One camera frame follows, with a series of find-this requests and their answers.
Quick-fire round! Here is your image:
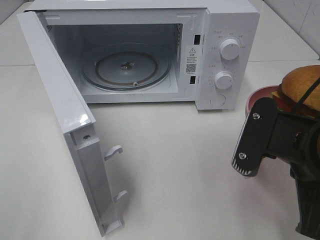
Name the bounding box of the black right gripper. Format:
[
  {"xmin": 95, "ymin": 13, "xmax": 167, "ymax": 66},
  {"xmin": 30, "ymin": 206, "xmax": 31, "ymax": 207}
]
[{"xmin": 231, "ymin": 97, "xmax": 320, "ymax": 178}]

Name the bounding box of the lower white control knob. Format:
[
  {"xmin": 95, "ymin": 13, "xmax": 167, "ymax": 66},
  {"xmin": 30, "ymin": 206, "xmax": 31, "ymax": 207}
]
[{"xmin": 213, "ymin": 71, "xmax": 233, "ymax": 90}]

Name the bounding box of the white control knob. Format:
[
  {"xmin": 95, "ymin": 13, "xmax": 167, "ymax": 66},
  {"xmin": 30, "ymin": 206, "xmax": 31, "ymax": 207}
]
[
  {"xmin": 218, "ymin": 36, "xmax": 241, "ymax": 61},
  {"xmin": 213, "ymin": 71, "xmax": 233, "ymax": 90}
]

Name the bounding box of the white microwave oven body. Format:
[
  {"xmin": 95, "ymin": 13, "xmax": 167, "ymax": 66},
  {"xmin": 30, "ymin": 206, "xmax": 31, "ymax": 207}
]
[{"xmin": 22, "ymin": 0, "xmax": 260, "ymax": 110}]

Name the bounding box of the white warning label sticker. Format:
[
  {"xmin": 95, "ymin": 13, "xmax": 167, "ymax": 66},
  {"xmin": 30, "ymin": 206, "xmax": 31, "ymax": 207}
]
[{"xmin": 184, "ymin": 45, "xmax": 201, "ymax": 75}]

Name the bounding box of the pink plate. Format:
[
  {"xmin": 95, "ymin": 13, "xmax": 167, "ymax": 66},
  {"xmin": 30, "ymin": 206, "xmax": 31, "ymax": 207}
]
[{"xmin": 245, "ymin": 85, "xmax": 278, "ymax": 117}]

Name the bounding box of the round door release button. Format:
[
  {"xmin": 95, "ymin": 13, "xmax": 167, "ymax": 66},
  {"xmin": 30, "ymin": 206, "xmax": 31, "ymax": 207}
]
[{"xmin": 210, "ymin": 94, "xmax": 226, "ymax": 107}]

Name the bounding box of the upper white control knob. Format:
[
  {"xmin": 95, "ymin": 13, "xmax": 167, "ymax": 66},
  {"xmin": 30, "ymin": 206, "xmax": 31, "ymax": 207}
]
[{"xmin": 218, "ymin": 36, "xmax": 241, "ymax": 61}]

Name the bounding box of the black cable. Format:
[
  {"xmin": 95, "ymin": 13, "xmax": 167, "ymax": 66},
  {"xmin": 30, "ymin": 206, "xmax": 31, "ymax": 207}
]
[{"xmin": 292, "ymin": 77, "xmax": 320, "ymax": 113}]

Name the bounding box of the glass turntable plate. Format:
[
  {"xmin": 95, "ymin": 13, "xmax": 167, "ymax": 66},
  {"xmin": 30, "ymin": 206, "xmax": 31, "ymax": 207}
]
[{"xmin": 81, "ymin": 43, "xmax": 172, "ymax": 92}]

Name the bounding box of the burger with lettuce and cheese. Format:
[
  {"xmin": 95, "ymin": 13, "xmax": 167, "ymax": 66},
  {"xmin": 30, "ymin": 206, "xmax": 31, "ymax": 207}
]
[{"xmin": 272, "ymin": 65, "xmax": 320, "ymax": 119}]

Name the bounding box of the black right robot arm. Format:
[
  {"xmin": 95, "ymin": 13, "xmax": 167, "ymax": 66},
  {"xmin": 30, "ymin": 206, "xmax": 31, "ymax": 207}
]
[{"xmin": 231, "ymin": 97, "xmax": 320, "ymax": 240}]

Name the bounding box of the white microwave door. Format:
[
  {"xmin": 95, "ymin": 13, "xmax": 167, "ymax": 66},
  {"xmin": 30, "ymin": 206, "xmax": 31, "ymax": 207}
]
[{"xmin": 17, "ymin": 11, "xmax": 128, "ymax": 236}]

